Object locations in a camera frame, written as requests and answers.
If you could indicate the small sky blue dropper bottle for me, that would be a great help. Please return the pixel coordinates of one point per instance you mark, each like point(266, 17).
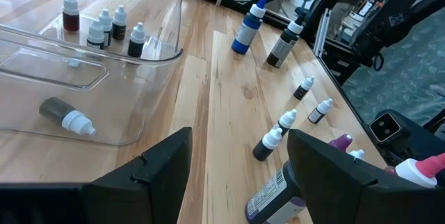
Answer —
point(358, 154)

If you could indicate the clear plastic bin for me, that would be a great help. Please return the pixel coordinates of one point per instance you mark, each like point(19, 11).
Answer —
point(121, 112)

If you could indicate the small white-label black dropper bottle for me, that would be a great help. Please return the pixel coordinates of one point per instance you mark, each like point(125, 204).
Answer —
point(300, 92)

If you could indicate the small purple dropper bottle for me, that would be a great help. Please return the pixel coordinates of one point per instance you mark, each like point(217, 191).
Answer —
point(262, 151)

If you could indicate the small brown dropper bottle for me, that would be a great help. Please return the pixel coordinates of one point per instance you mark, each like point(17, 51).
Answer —
point(55, 109)

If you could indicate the small dark red dropper bottle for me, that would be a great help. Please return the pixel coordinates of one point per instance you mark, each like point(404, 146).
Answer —
point(71, 22)

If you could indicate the large purple food coloring bottle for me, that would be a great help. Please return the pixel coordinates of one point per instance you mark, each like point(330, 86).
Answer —
point(274, 199)

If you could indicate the small green dropper bottle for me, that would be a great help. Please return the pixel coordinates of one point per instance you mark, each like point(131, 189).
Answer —
point(288, 119)

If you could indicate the large black food coloring bottle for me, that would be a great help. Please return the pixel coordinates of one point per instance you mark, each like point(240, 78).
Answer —
point(283, 48)

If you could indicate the black table-level camera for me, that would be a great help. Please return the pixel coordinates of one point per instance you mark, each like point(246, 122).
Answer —
point(384, 126)

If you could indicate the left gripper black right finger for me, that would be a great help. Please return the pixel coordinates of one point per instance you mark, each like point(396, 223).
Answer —
point(347, 196)

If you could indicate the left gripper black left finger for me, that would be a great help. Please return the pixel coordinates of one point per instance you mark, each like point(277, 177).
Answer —
point(139, 196)

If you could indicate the large blue food coloring bottle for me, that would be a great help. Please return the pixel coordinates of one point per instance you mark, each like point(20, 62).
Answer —
point(247, 32)

